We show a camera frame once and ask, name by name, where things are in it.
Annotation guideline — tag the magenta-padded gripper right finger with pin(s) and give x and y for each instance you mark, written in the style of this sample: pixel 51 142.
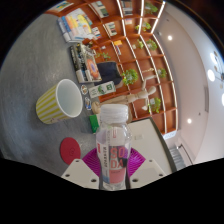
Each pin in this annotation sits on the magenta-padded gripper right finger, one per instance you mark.
pixel 146 173

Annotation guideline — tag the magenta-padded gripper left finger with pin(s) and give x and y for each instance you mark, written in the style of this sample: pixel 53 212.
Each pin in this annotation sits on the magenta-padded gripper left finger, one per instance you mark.
pixel 80 173

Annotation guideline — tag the clear plastic water bottle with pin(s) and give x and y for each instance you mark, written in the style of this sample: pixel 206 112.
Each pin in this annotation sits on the clear plastic water bottle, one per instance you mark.
pixel 113 150

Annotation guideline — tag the flat round red coaster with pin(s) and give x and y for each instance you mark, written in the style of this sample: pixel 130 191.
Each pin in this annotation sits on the flat round red coaster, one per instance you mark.
pixel 70 150

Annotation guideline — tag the grey window curtain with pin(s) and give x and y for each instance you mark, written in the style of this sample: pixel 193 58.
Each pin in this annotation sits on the grey window curtain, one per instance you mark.
pixel 177 158

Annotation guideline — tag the flat green white box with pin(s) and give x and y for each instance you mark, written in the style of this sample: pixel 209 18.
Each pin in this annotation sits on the flat green white box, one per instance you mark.
pixel 94 123

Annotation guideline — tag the yellow striped white mug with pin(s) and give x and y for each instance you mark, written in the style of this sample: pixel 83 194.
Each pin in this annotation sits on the yellow striped white mug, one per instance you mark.
pixel 50 106

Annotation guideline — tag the wooden artist mannequin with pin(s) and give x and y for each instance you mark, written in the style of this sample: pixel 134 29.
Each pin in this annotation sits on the wooden artist mannequin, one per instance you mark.
pixel 131 98

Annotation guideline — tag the tall white green carton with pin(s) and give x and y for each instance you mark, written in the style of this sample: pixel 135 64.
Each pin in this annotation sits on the tall white green carton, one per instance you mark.
pixel 103 89

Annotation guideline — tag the dark blue chair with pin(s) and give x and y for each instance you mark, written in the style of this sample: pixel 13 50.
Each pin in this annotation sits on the dark blue chair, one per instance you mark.
pixel 110 71

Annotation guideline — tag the stack of dark books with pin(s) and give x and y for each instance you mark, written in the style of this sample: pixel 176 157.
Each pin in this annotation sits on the stack of dark books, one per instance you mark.
pixel 85 63

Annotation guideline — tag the round ceiling lights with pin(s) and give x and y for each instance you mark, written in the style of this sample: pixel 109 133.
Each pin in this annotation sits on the round ceiling lights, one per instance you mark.
pixel 211 75

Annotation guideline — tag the wooden shelf unit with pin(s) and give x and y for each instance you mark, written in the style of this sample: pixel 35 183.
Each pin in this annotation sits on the wooden shelf unit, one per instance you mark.
pixel 133 46

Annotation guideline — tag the stack of colourful books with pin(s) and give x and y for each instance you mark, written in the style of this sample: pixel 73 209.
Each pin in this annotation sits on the stack of colourful books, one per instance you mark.
pixel 78 25

